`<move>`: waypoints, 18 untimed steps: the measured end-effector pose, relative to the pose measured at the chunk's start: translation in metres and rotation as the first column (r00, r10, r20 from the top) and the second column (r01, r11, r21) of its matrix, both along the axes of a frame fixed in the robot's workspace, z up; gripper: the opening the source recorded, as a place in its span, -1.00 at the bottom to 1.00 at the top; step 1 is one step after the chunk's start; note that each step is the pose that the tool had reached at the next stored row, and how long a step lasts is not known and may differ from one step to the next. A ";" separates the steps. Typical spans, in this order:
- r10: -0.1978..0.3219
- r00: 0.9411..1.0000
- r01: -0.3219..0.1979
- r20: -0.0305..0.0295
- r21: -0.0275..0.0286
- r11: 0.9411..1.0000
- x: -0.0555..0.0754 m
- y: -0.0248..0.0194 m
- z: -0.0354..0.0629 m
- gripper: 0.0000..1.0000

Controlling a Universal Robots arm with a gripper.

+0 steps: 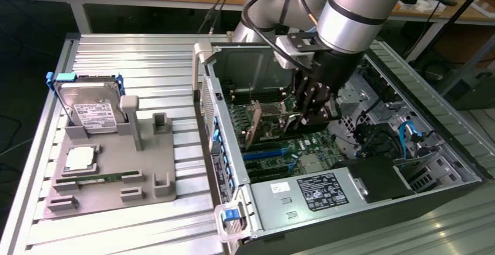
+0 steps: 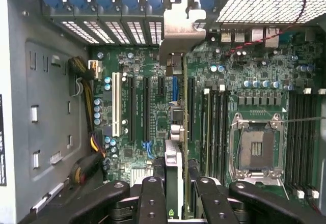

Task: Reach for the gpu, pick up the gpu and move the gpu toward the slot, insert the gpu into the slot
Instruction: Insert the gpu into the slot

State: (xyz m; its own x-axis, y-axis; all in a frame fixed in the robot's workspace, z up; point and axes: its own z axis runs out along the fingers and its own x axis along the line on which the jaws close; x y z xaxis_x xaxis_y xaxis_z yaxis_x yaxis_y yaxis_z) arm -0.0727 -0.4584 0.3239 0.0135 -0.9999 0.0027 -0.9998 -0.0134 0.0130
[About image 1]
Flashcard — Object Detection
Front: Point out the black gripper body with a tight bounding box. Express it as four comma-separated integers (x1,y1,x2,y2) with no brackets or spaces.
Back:
301,48,367,93

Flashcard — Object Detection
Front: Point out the green graphics card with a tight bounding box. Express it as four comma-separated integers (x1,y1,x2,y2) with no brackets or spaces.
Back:
242,99,342,152

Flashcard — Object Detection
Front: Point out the long blue expansion slot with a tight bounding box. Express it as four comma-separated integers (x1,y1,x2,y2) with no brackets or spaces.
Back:
241,147,286,162

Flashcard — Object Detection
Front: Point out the black expansion slot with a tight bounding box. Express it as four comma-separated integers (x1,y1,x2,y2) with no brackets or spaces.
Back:
247,165,290,181

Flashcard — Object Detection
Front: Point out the open metal socket cover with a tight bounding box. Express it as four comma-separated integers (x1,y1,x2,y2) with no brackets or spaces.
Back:
279,96,299,114

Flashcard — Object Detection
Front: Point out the CPU socket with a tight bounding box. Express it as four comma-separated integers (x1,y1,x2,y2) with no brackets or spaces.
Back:
258,102,289,114

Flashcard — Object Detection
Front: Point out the silver metal disk bay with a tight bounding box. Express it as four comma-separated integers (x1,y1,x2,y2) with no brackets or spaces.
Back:
334,71,389,124

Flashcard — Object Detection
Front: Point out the black installed RAM stick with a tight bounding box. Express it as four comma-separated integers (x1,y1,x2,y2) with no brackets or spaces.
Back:
251,133,310,146

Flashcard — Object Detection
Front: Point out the green motherboard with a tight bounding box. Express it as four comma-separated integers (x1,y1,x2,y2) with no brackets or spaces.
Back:
226,88,346,184

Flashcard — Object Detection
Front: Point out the wooden desk with clutter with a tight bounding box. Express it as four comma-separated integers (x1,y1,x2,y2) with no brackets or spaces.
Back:
386,0,495,62

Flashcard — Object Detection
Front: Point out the black plastic air shroud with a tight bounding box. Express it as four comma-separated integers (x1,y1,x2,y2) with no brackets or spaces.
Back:
334,156,418,204

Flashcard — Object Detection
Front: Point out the grey power supply unit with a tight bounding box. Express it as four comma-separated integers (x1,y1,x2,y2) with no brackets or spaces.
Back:
249,169,373,230

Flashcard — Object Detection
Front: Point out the black slanted stand pole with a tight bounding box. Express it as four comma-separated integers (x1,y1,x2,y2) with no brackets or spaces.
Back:
403,0,487,62

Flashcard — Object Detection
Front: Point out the open black PC case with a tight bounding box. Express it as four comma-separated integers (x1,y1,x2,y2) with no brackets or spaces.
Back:
193,42,491,255

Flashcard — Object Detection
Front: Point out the blue case latch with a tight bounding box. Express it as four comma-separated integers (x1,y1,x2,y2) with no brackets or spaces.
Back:
221,208,239,223

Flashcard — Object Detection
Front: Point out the grey parts rack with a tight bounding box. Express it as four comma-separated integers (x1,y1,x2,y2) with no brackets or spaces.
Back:
43,94,179,220

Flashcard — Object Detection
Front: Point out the silver hard disk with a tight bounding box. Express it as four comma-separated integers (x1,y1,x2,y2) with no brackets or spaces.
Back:
54,81,130,136

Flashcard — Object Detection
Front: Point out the green RAM stick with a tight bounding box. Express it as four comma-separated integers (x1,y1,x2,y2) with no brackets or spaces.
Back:
77,173,139,184

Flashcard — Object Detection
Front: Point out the silver CPU chip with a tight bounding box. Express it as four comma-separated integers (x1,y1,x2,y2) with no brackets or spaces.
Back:
65,147,97,172

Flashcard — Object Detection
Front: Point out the blue disk caddy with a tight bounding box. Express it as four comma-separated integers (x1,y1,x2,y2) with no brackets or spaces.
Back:
46,71,126,114

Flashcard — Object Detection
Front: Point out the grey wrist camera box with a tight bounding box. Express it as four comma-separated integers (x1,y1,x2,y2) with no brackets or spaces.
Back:
275,32,325,70

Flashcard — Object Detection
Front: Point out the black hanging robot cable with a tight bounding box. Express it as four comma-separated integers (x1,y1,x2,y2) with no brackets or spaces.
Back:
197,0,315,72

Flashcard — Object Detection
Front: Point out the blue data wire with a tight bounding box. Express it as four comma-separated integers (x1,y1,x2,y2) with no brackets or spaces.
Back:
397,121,427,161

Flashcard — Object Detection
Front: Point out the grey case handle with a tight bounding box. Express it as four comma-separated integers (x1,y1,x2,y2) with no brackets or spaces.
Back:
213,202,250,243

